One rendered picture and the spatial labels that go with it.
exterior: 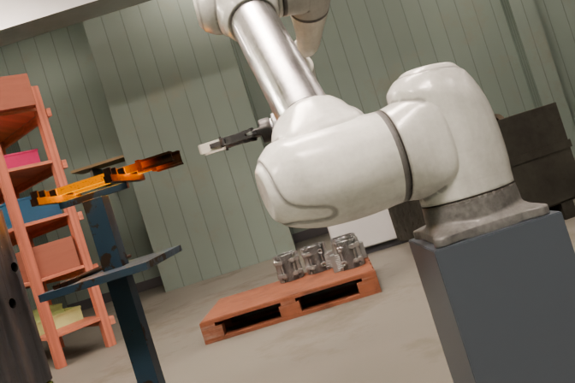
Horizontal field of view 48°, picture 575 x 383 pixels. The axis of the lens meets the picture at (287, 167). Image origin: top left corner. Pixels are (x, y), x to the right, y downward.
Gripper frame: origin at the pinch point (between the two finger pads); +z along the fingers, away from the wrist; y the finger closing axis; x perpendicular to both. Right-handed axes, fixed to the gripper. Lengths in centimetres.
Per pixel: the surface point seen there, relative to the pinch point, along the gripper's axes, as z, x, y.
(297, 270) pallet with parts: 1, -75, 227
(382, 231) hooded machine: -69, -79, 334
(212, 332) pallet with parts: 56, -88, 177
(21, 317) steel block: 50, -29, -43
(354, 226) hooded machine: -48, -68, 334
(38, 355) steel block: 50, -40, -41
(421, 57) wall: -206, 84, 630
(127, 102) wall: 147, 124, 518
